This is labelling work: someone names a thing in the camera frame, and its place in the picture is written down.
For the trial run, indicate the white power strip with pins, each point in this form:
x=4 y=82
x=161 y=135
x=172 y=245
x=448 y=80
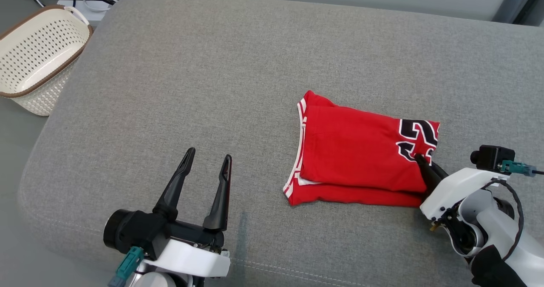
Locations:
x=72 y=4

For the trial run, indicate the cream perforated laundry basket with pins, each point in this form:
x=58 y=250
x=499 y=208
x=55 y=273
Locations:
x=38 y=53

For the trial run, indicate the grey fabric sofa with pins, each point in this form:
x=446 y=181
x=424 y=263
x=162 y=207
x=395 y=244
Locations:
x=212 y=87

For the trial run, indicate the dark grey partition post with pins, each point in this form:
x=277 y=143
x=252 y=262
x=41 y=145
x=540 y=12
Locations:
x=531 y=6

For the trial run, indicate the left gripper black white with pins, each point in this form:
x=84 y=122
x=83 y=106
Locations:
x=195 y=253

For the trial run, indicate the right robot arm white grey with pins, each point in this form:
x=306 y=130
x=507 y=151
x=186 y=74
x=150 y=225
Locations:
x=497 y=240

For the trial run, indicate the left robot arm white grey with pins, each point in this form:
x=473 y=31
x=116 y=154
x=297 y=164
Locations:
x=157 y=280

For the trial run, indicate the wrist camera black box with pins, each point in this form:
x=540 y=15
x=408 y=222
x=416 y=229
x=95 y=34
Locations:
x=146 y=231
x=495 y=157

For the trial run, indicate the red jersey white sleeves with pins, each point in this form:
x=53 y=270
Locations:
x=352 y=151

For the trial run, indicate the light grey partition post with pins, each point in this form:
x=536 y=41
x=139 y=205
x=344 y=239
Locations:
x=510 y=6

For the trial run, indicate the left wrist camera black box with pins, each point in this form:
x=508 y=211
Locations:
x=146 y=231

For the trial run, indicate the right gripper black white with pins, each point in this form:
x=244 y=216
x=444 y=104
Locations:
x=454 y=189

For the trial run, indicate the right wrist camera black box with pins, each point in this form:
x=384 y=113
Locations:
x=495 y=157

